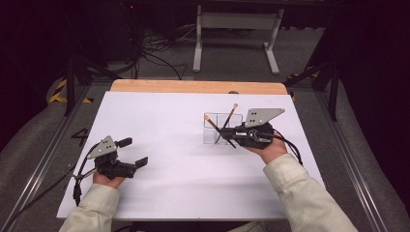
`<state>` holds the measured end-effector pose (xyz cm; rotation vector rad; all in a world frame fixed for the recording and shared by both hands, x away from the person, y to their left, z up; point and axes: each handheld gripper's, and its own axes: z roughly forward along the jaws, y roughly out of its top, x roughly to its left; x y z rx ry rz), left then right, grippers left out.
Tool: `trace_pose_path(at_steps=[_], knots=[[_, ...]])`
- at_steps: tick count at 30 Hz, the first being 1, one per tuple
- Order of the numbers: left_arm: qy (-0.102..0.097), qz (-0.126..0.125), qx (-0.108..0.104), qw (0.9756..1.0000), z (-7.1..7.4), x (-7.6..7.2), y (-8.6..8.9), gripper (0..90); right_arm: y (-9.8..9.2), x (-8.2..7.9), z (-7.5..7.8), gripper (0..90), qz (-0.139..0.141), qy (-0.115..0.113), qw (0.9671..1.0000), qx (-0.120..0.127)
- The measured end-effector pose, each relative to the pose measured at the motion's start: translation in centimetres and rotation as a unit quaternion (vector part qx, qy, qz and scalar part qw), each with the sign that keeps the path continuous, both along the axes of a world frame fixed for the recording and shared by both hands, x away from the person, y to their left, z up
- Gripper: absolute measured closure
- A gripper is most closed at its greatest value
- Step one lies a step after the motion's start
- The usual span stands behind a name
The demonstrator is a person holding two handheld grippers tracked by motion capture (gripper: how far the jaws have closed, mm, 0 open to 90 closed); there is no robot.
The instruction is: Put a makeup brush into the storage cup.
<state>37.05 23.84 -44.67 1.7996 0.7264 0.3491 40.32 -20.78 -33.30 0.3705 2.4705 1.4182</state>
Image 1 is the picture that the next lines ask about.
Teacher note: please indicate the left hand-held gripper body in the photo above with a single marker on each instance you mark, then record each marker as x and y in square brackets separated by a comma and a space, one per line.
[116, 169]

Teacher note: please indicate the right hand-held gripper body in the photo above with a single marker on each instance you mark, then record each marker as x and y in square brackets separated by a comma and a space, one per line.
[257, 117]

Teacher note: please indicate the clear acrylic organizer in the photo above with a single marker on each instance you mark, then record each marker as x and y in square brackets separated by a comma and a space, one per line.
[209, 137]

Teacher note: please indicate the person's left hand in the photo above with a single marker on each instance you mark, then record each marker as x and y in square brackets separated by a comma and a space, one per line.
[108, 182]

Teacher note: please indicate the person's right hand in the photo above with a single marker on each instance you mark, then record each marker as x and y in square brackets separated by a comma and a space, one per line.
[272, 151]

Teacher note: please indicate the white board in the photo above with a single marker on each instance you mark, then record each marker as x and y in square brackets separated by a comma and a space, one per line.
[167, 180]

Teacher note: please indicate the black tape mark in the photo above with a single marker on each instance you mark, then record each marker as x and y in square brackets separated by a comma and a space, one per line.
[82, 134]

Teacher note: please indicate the wooden table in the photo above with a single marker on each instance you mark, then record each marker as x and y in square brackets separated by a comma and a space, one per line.
[193, 86]

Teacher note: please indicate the black tripod stand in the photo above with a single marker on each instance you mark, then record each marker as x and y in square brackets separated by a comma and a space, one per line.
[69, 83]
[333, 93]

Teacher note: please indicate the yellow black floor tape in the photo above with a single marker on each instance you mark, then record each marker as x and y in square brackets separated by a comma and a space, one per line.
[56, 96]

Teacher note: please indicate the person's pale clothing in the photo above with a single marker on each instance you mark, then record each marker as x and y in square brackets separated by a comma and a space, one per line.
[248, 227]

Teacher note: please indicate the white metal stand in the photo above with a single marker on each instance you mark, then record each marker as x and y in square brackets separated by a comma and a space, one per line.
[238, 21]

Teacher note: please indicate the aluminium floor rail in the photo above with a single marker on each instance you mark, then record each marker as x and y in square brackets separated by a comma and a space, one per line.
[351, 161]
[45, 161]

